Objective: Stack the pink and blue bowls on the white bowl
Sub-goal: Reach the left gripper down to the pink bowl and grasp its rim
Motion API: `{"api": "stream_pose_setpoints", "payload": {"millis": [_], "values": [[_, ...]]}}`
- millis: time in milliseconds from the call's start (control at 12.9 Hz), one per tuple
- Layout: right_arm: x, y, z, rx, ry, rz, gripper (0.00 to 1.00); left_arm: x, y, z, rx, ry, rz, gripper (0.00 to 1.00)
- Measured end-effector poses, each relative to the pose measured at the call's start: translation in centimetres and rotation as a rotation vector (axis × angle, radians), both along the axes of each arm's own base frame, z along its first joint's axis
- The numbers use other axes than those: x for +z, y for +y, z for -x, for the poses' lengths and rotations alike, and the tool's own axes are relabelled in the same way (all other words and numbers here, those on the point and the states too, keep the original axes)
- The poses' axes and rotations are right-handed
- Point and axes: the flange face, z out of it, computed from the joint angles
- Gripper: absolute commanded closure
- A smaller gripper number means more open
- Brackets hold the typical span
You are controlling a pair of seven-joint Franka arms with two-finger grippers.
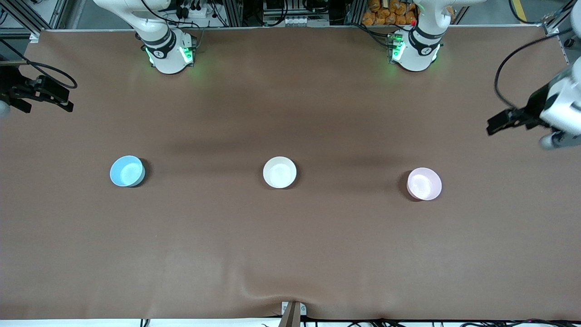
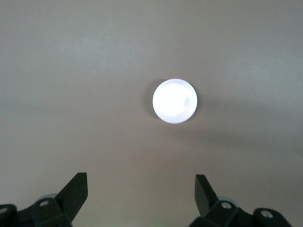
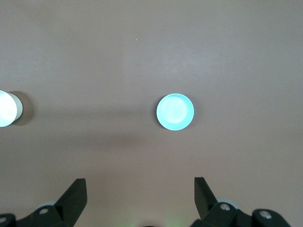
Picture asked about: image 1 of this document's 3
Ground light blue bowl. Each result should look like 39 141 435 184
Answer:
110 155 146 188

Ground pink bowl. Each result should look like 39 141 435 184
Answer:
407 167 443 201

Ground white bowl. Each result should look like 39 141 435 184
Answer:
263 156 297 189

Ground orange snack packages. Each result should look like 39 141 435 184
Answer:
362 0 418 26

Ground white power strip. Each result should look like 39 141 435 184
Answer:
175 0 214 19

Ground brown table mat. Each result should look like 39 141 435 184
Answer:
0 25 581 321

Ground brown flat bar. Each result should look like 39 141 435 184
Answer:
278 302 301 327

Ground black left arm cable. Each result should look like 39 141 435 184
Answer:
494 27 581 114

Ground aluminium frame post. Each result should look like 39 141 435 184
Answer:
542 0 575 37
0 0 42 40

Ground grey metal clamp bracket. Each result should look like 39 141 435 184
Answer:
281 301 307 317

